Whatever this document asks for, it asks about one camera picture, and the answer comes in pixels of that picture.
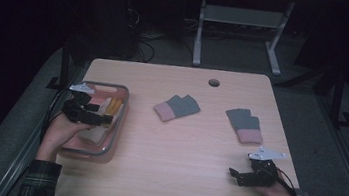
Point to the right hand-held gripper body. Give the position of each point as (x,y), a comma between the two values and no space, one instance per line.
(262,176)

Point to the white metal stand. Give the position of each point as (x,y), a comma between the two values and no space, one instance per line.
(241,16)

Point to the person's left hand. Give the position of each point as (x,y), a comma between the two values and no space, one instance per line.
(59,134)

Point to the black tape strip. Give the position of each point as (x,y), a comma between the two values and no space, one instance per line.
(303,193)

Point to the pink basin with grey rim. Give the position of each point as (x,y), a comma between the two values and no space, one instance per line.
(107,152)

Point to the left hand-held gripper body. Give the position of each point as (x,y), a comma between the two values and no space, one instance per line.
(76,111)

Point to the pink glove with orange fingers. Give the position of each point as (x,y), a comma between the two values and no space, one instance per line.
(95,134)
(103,105)

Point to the grey pink fingerless glove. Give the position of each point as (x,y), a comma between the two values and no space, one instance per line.
(179,107)
(245,125)

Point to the black metal post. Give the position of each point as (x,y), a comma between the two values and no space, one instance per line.
(65,64)
(337,98)

